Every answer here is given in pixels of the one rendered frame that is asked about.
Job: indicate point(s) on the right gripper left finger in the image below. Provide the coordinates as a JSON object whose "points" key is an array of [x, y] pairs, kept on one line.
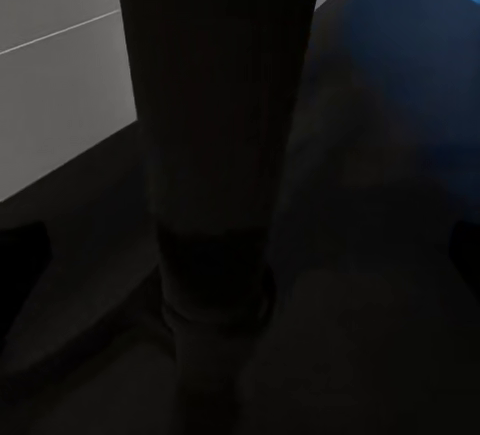
{"points": [[25, 252]]}

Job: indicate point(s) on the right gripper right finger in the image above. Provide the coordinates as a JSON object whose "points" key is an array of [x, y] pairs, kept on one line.
{"points": [[464, 251]]}

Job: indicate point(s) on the desk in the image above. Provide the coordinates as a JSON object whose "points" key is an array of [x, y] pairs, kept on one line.
{"points": [[375, 331]]}

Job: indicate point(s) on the monitor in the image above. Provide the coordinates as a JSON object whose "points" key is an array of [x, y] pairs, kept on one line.
{"points": [[213, 85]]}

